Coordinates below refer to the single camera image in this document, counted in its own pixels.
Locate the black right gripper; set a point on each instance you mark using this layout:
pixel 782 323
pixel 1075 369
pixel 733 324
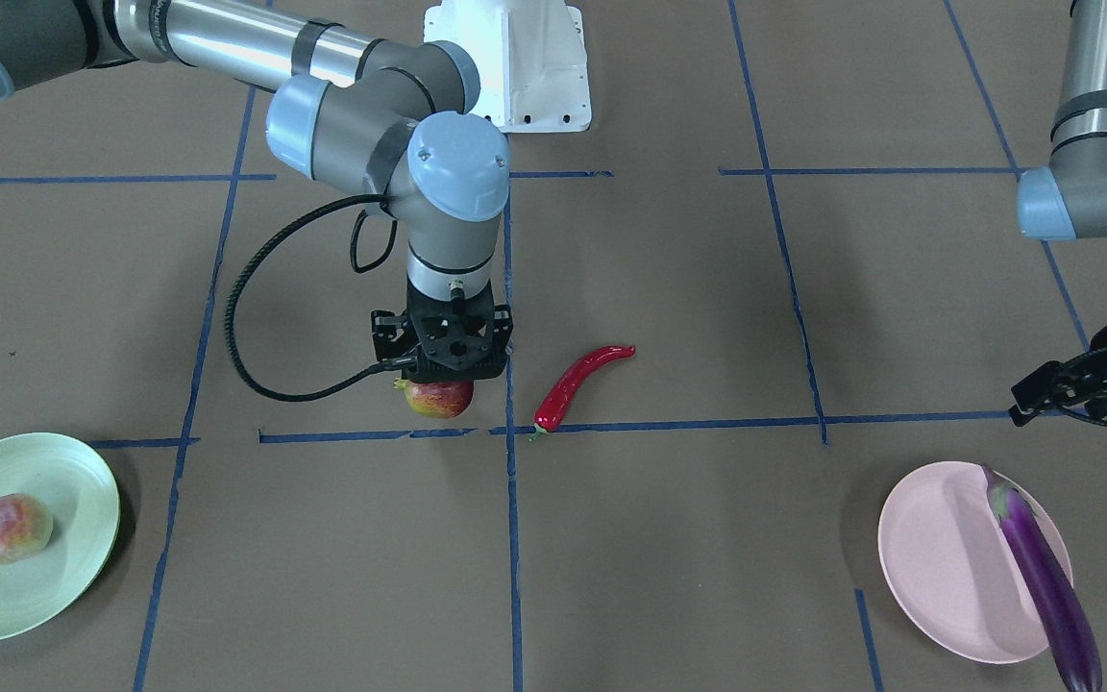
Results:
pixel 385 335

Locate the red yellow pomegranate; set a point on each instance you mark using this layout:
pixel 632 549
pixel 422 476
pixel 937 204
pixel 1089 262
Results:
pixel 444 400

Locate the red chili pepper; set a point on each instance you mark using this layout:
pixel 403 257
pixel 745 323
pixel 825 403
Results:
pixel 554 407

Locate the purple eggplant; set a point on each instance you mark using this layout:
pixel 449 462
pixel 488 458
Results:
pixel 1070 638

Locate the pink yellow peach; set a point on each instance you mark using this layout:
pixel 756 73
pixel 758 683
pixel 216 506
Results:
pixel 26 526

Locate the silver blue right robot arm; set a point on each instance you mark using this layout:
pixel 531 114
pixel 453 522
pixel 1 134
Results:
pixel 390 126

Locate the pink round plate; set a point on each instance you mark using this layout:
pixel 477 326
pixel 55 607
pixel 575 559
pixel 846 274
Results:
pixel 946 562

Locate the light green round plate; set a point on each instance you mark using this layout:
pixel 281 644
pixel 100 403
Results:
pixel 81 493

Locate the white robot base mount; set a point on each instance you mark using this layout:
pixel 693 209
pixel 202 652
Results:
pixel 531 60

